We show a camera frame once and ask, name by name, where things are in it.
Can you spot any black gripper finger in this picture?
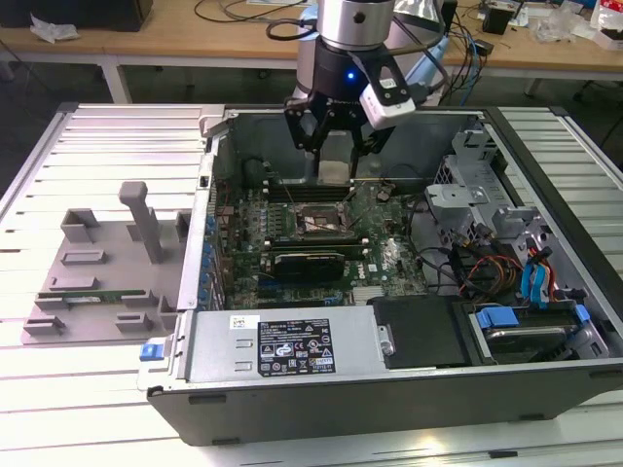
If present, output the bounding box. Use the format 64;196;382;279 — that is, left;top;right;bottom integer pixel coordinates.
349;124;396;180
284;95;328;169

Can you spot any silver CPU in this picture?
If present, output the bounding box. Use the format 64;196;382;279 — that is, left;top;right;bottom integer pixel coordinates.
318;160;352;187

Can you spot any CPU socket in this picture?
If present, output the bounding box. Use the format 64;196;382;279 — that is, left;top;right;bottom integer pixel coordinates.
290;201;354;239

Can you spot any black RAM slot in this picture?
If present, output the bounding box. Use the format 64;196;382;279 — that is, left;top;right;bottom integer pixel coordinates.
265;235;362;248
267;244;366;259
268;191;352;203
268;181;351;193

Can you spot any black round case speaker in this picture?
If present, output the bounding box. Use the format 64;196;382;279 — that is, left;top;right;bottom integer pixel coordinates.
241;158;268;189

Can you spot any green motherboard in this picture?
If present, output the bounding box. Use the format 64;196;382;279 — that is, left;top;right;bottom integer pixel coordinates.
211;182;429;310

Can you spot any silver metal drive cage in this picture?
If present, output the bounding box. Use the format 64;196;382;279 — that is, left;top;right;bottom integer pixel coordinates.
422;124;510;234

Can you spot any tall black box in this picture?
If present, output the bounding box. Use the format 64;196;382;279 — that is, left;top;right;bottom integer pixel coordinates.
441;0;458;38

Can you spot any black graphics card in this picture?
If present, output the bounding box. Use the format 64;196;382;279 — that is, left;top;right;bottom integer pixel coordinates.
272;250;347;282

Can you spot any small silver heatsink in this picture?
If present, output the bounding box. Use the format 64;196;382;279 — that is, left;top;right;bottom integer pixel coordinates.
352;285;384;304

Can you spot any small black container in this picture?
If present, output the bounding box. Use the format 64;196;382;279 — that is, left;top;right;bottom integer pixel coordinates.
482;5;513;35

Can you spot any wooden desk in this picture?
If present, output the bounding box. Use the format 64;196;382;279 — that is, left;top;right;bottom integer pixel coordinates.
0;0;623;106

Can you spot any black plastic shroud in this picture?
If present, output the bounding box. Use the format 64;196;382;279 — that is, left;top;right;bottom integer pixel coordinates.
367;295;468;370

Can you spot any clear plastic wrap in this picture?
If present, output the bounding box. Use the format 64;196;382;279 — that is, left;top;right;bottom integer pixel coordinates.
530;7;590;43

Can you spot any hard disk in blue carrier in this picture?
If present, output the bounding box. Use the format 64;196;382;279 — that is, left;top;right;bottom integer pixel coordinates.
469;301;593;365

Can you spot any silver power supply unit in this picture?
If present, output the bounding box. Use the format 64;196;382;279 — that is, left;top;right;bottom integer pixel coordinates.
187;309;385;383

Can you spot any grey parts rack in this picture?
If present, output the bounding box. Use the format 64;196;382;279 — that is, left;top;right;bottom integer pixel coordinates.
21;181;196;346

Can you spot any green RAM stick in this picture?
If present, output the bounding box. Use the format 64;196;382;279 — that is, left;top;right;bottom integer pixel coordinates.
37;289;147;305

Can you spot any large black box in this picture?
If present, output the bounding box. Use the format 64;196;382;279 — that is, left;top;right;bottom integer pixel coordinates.
0;0;155;33

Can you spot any white and red bag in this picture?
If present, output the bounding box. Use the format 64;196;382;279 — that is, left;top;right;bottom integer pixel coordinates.
588;0;623;50

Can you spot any crumpled white plastic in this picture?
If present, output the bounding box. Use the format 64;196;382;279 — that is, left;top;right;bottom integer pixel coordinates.
28;13;79;43

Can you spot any black open PC case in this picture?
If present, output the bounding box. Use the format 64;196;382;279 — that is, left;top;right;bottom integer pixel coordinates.
137;102;623;448

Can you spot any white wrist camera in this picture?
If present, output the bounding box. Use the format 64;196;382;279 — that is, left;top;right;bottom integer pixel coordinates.
349;48;419;131

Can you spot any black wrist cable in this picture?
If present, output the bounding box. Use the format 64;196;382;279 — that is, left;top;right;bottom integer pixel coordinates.
265;0;452;96

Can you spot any grey network cable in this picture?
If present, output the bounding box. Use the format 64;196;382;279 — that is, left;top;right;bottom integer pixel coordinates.
218;0;281;24

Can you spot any blue hanging cable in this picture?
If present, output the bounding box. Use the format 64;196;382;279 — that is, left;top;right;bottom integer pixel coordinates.
455;18;486;106

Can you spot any coloured wire bundle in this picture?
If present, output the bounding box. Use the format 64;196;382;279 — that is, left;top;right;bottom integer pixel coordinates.
461;255;525;293

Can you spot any blue flat wire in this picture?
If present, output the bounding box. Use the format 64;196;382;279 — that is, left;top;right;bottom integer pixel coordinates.
519;265;551;312

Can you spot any orange flat wire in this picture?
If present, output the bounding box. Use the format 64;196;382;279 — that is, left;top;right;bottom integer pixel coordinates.
543;262;557;305

